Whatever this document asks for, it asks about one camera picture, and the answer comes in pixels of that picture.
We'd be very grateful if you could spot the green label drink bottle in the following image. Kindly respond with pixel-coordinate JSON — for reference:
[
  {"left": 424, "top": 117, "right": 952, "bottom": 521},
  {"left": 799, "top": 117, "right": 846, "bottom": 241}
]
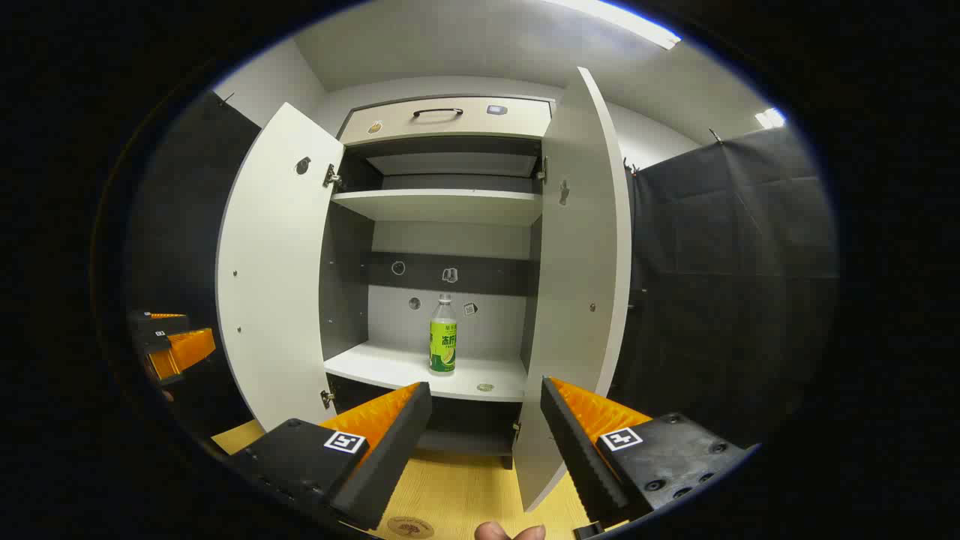
[{"left": 428, "top": 294, "right": 458, "bottom": 377}]

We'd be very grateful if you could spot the white and grey cabinet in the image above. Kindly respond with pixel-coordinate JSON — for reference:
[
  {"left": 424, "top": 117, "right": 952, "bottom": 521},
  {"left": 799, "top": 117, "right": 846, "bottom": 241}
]
[{"left": 319, "top": 94, "right": 557, "bottom": 472}]

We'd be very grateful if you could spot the long ceiling light panel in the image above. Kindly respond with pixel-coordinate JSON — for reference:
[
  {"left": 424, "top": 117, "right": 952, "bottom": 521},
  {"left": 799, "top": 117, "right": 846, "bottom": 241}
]
[{"left": 562, "top": 0, "right": 681, "bottom": 50}]

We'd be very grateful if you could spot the white cabinet shelf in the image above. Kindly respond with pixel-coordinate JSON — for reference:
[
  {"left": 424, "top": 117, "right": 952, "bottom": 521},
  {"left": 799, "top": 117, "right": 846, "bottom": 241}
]
[
  {"left": 331, "top": 189, "right": 543, "bottom": 227},
  {"left": 324, "top": 341, "right": 528, "bottom": 403}
]

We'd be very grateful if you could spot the white cabinet door heart sticker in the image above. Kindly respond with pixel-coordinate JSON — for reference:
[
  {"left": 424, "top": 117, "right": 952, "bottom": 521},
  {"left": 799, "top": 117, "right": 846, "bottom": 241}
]
[{"left": 216, "top": 103, "right": 346, "bottom": 432}]

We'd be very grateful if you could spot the black backdrop cloth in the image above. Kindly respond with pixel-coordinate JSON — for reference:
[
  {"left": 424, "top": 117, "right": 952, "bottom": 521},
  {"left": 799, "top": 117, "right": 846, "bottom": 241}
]
[
  {"left": 124, "top": 90, "right": 262, "bottom": 440},
  {"left": 609, "top": 126, "right": 839, "bottom": 447}
]

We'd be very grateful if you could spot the white cabinet door carton sticker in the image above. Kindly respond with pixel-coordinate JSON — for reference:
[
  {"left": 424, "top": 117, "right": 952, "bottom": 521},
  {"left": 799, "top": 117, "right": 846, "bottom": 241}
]
[{"left": 512, "top": 66, "right": 632, "bottom": 513}]

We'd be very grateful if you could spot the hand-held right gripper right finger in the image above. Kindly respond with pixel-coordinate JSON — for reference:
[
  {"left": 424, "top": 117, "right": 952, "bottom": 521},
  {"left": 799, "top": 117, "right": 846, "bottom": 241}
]
[{"left": 540, "top": 376, "right": 754, "bottom": 526}]

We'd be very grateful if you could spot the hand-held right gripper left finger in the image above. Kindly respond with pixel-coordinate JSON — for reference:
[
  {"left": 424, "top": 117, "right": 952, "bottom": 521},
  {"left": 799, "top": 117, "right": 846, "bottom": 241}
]
[{"left": 223, "top": 381, "right": 434, "bottom": 532}]

